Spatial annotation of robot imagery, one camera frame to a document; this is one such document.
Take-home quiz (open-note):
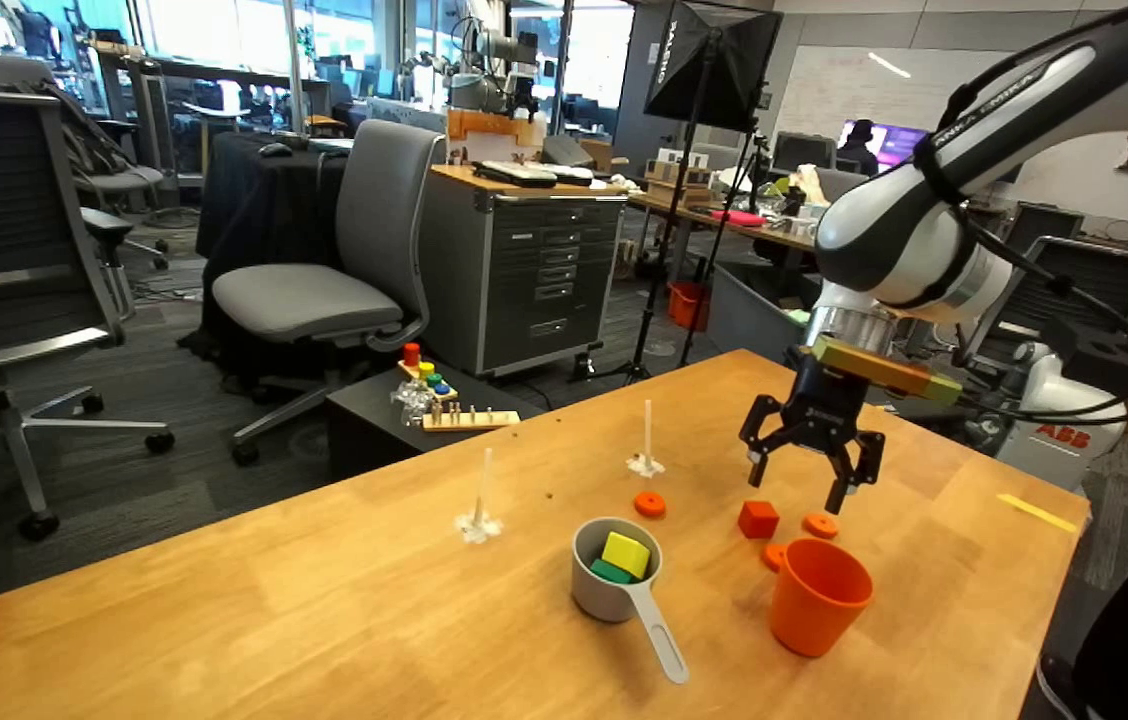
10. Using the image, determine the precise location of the white ABB robot base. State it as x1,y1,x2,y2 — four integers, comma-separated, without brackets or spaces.
997,340,1128,492

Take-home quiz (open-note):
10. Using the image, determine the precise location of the yellow tape strip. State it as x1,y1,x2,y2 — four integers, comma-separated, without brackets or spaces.
997,492,1082,537

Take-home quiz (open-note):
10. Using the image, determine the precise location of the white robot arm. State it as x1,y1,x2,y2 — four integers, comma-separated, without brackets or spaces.
740,6,1128,513

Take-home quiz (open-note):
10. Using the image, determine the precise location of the white peg stand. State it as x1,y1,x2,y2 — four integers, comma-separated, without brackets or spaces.
629,401,665,480
457,449,506,545

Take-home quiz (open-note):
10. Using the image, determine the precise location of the green square toy block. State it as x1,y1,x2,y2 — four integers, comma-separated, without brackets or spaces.
589,556,637,584

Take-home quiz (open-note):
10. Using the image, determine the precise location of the colourful wooden stacking toy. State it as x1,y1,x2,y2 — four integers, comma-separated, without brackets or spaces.
393,343,516,432

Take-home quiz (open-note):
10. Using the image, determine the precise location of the grey measuring cup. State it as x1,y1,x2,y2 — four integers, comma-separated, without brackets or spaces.
574,514,690,685

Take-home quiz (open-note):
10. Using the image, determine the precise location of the grey metal drawer cabinet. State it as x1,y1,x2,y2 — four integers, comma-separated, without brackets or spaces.
422,164,623,375

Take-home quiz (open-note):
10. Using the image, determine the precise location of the black low side table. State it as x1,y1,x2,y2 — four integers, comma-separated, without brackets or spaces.
324,360,554,480

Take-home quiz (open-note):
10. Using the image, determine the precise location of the red square toy block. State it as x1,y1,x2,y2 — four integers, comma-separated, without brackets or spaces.
738,501,780,540

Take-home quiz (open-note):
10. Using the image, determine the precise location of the orange round disc toy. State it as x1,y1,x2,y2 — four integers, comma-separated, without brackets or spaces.
760,545,790,572
632,486,668,521
802,513,842,540

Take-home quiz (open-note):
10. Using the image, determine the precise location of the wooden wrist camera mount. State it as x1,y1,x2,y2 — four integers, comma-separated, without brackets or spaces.
808,335,963,403

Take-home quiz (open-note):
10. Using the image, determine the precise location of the grey office chair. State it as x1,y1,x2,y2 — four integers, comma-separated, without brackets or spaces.
214,118,441,463

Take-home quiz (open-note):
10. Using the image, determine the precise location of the orange plastic cup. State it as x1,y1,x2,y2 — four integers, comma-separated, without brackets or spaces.
769,540,878,659

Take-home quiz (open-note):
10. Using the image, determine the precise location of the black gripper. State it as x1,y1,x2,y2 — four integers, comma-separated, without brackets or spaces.
740,360,884,514

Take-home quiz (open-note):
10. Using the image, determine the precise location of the black softbox light stand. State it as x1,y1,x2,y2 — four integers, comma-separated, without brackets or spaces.
623,0,780,378

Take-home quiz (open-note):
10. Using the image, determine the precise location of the black mesh office chair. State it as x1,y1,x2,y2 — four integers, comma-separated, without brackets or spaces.
0,92,178,540

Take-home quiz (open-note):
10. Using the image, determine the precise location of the yellow square toy block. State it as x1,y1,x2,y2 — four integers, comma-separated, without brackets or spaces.
599,532,652,581

